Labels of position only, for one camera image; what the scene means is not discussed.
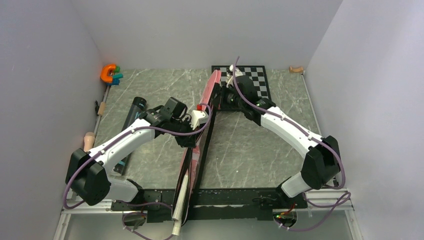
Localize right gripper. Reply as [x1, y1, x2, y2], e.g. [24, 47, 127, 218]
[211, 83, 245, 111]

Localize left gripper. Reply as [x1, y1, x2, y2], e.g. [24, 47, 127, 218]
[168, 116, 200, 148]

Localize pink racket bag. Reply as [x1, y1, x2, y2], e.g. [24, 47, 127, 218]
[172, 72, 217, 225]

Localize black shuttlecock tube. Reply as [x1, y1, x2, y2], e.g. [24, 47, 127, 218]
[112, 96, 148, 176]

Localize pink badminton racket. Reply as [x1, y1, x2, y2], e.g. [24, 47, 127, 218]
[171, 221, 182, 236]
[172, 174, 189, 222]

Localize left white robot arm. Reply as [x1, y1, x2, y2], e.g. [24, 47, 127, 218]
[62, 97, 212, 210]

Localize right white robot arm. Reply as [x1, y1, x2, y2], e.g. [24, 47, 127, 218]
[218, 74, 344, 208]

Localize black white chessboard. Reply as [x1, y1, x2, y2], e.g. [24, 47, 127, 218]
[209, 65, 272, 113]

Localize small wooden object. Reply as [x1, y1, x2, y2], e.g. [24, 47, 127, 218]
[288, 66, 305, 74]

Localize teal blue toy blocks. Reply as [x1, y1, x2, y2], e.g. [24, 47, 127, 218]
[110, 73, 124, 86]

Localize wooden rolling pin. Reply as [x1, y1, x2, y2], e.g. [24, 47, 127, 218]
[83, 132, 96, 152]

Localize orange C-shaped toy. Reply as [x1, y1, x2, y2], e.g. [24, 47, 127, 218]
[100, 63, 120, 84]

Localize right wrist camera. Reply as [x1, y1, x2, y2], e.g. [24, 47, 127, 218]
[225, 64, 243, 87]

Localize black front rail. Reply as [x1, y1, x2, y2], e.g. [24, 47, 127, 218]
[111, 187, 308, 223]

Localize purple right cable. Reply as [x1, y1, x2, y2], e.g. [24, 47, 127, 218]
[231, 55, 352, 233]

